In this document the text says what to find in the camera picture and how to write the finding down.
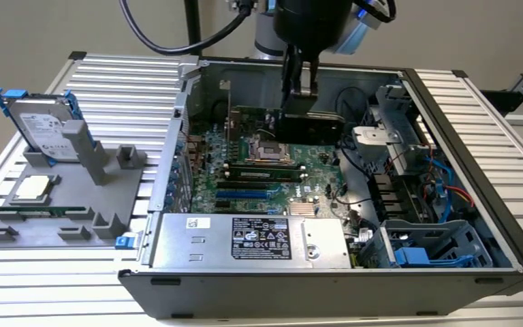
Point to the green RAM stick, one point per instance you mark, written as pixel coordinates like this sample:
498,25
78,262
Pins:
30,212

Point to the silver CPU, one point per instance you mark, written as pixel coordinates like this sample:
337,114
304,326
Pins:
36,187

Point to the blue expansion slot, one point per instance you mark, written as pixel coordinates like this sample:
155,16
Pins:
243,195

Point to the blue case latch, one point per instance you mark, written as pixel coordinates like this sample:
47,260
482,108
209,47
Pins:
125,241

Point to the blue plastic disk carrier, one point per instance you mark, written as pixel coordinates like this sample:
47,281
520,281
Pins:
412,255

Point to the silver power supply unit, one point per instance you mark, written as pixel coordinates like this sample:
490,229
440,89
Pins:
207,252

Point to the silver metal drive bracket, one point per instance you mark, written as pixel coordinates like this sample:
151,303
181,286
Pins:
376,134

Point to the green motherboard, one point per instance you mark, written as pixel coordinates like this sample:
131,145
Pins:
317,163

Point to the black open PC case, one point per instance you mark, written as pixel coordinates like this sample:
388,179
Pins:
289,296

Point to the RAM stick with white label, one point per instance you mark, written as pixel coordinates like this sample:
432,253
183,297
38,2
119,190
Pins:
255,174

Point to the grey plastic parts rack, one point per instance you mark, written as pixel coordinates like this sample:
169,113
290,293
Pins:
62,194

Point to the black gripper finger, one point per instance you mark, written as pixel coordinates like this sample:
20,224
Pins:
292,81
314,78

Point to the black front fan shroud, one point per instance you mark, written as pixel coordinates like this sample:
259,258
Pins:
389,190

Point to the silver finned chipset heatsink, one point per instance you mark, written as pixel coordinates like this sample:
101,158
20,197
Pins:
304,209

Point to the hard disk in blue carrier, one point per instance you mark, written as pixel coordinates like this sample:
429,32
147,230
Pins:
39,126

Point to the black upright post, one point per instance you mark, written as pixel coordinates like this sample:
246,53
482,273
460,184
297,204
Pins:
193,20

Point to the grey metal disk bay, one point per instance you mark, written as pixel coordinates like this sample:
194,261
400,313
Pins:
425,226

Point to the CPU socket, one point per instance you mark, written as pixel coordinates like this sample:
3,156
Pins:
263,152

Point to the black expansion slot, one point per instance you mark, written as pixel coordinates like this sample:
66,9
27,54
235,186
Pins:
243,185

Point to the green and black graphics card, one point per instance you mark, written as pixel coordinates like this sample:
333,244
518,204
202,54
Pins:
321,129

